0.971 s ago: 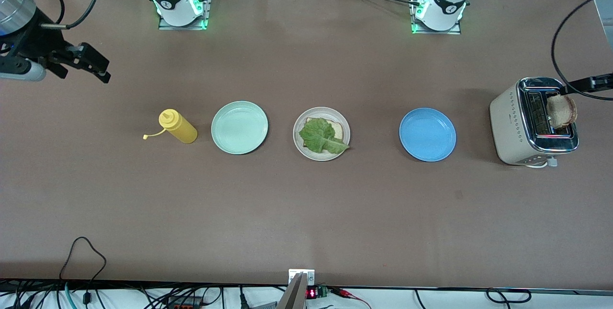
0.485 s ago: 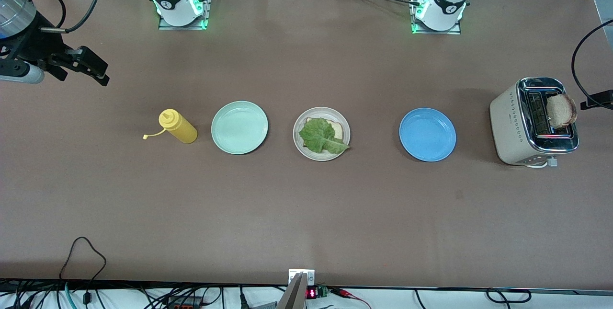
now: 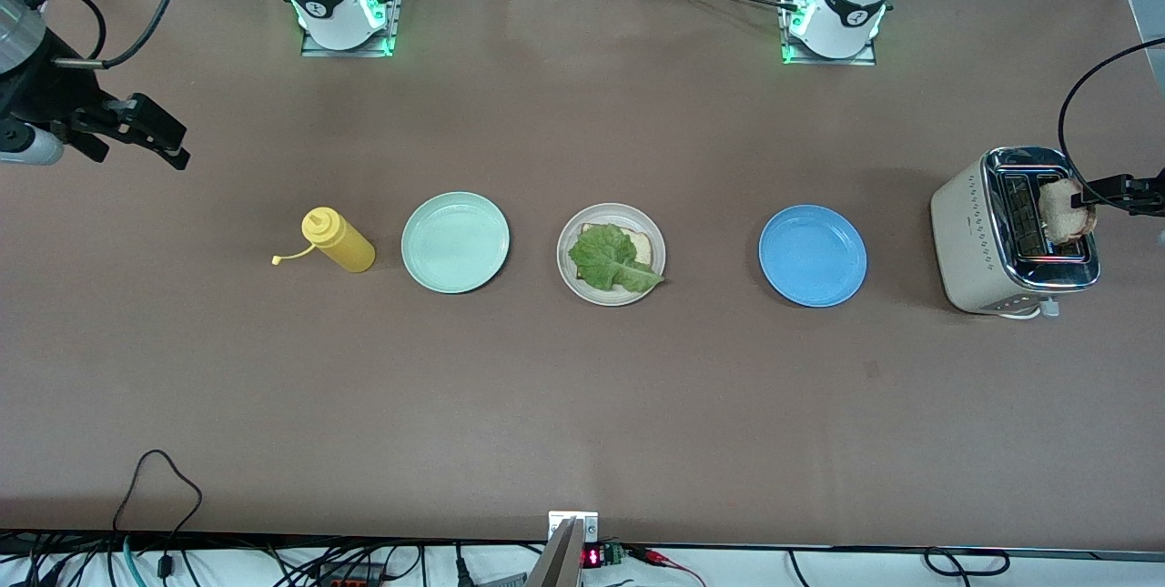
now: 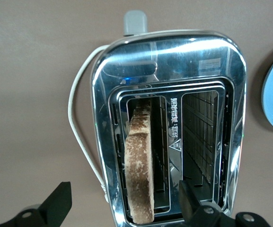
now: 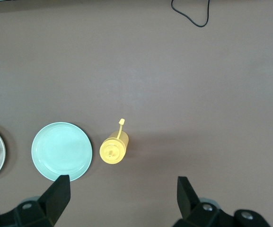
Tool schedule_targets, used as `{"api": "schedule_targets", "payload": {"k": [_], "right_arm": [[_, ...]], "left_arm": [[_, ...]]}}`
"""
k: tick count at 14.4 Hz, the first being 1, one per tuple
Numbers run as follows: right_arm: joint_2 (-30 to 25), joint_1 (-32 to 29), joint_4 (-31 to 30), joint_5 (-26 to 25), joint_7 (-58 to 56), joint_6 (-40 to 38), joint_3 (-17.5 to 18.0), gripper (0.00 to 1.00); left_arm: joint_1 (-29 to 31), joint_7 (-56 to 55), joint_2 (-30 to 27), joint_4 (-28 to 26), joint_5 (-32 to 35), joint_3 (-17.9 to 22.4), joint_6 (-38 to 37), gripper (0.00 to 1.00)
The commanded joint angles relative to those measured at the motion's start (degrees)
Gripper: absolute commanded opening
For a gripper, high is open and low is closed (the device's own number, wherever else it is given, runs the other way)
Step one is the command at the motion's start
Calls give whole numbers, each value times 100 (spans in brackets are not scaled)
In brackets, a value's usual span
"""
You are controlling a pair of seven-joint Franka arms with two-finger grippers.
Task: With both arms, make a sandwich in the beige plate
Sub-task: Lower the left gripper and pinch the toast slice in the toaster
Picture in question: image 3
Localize brown bread slice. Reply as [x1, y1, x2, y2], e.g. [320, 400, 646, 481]
[581, 223, 654, 268]
[1038, 177, 1099, 243]

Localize beige plate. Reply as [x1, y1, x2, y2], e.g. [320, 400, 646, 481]
[556, 202, 667, 308]

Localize yellow squeeze bottle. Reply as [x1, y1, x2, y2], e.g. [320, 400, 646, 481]
[271, 207, 377, 274]

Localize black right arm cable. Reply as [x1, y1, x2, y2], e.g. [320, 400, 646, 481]
[0, 0, 188, 70]

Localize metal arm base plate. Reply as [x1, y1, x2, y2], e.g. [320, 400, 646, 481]
[300, 0, 403, 58]
[779, 0, 880, 67]

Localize blue plate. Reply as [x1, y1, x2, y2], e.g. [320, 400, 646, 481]
[758, 205, 868, 309]

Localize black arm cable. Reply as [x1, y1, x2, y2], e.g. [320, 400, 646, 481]
[0, 0, 188, 70]
[965, 0, 1165, 206]

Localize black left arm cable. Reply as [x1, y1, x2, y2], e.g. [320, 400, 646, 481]
[965, 0, 1165, 206]

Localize black coiled cable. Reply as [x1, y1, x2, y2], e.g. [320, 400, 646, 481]
[924, 548, 1011, 577]

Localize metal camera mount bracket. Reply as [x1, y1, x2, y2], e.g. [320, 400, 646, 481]
[528, 511, 600, 587]

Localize thin black looped cable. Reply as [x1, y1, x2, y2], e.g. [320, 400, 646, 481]
[111, 450, 204, 561]

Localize green lettuce leaf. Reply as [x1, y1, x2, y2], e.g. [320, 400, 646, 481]
[568, 223, 665, 295]

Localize pale green plate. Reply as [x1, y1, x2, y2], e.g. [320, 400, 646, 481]
[401, 192, 511, 295]

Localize beige chrome toaster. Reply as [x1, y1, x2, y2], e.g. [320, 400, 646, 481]
[930, 146, 1102, 321]

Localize red clip lead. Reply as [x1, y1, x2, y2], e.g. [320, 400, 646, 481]
[628, 546, 707, 587]

